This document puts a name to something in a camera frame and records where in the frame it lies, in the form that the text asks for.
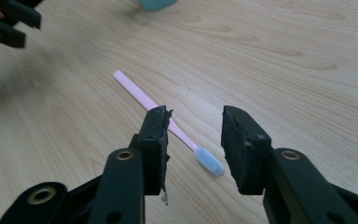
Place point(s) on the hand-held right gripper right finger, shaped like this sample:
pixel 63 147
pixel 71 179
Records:
pixel 245 155

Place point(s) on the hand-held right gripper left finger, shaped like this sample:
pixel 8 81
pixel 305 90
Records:
pixel 154 146

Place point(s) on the pink toothbrush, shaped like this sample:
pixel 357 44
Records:
pixel 136 91

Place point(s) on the teal cup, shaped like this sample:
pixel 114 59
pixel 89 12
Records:
pixel 155 3

